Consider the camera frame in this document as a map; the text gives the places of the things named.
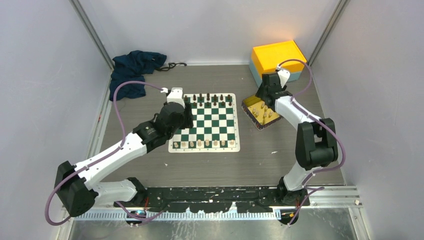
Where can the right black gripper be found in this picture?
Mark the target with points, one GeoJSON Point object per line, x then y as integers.
{"type": "Point", "coordinates": [260, 92]}

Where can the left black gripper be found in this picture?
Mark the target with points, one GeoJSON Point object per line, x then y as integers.
{"type": "Point", "coordinates": [188, 117]}

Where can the gold metal tin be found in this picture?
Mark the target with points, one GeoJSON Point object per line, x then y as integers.
{"type": "Point", "coordinates": [258, 112]}

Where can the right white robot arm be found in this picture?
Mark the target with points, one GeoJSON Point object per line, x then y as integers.
{"type": "Point", "coordinates": [315, 146]}

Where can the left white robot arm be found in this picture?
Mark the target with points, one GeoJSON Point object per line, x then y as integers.
{"type": "Point", "coordinates": [79, 186]}

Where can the green white chess board mat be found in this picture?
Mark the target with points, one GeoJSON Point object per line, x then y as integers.
{"type": "Point", "coordinates": [214, 118]}

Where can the light blue box base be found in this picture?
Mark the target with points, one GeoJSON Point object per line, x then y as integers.
{"type": "Point", "coordinates": [258, 79]}

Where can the yellow box lid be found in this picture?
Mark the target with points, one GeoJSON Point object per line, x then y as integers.
{"type": "Point", "coordinates": [267, 57]}

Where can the dark blue cloth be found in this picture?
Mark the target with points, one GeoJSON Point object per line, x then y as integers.
{"type": "Point", "coordinates": [132, 67]}

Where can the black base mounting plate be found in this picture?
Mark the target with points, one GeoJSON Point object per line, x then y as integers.
{"type": "Point", "coordinates": [246, 199]}

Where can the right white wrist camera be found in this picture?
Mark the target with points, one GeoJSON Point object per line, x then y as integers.
{"type": "Point", "coordinates": [283, 75]}

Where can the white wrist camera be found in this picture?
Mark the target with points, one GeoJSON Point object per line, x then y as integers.
{"type": "Point", "coordinates": [174, 95]}
{"type": "Point", "coordinates": [283, 75]}

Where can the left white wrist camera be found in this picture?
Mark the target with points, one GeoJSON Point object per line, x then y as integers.
{"type": "Point", "coordinates": [174, 95]}

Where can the aluminium front rail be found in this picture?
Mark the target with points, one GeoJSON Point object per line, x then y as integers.
{"type": "Point", "coordinates": [117, 215]}

